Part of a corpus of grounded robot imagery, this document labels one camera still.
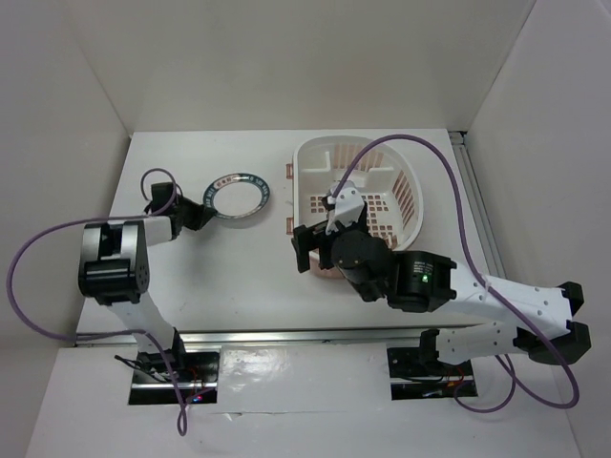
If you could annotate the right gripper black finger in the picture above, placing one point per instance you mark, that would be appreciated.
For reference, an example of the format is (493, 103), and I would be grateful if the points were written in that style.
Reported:
(325, 262)
(303, 242)

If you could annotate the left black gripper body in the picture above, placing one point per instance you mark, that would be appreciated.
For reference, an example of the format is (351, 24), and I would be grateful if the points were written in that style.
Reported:
(178, 207)

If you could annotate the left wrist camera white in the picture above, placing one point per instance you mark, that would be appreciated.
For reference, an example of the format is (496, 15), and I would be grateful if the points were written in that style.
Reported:
(162, 193)

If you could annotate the aluminium rail front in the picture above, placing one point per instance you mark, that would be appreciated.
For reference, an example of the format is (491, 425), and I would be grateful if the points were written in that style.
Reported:
(329, 335)

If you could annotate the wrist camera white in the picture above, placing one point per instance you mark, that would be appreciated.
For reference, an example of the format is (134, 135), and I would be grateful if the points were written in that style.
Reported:
(345, 210)
(162, 193)

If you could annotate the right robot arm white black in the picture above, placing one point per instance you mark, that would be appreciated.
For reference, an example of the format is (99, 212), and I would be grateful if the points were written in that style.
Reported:
(520, 319)

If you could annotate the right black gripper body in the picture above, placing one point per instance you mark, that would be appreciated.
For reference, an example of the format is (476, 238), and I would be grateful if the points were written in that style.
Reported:
(318, 235)

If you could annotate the aluminium rail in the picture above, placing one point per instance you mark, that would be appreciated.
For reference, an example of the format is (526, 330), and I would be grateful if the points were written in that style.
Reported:
(475, 198)
(329, 335)

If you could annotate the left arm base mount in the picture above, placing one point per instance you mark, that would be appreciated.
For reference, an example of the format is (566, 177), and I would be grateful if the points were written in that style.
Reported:
(197, 382)

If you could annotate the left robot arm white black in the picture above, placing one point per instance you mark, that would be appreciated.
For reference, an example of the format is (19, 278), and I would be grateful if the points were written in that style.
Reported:
(114, 271)

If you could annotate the white orange plastic dish rack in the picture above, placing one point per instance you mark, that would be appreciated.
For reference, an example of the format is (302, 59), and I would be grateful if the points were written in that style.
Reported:
(385, 179)

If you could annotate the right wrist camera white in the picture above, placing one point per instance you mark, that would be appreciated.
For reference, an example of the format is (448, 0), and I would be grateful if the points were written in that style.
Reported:
(345, 210)

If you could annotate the aluminium rail right side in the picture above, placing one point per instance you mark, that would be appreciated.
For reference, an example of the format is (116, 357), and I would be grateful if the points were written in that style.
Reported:
(475, 198)

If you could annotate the white plate dark teal rim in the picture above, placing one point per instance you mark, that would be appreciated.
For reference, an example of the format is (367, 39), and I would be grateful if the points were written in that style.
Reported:
(237, 196)

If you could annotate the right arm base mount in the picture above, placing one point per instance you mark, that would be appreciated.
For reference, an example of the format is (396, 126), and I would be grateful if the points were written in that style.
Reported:
(412, 380)

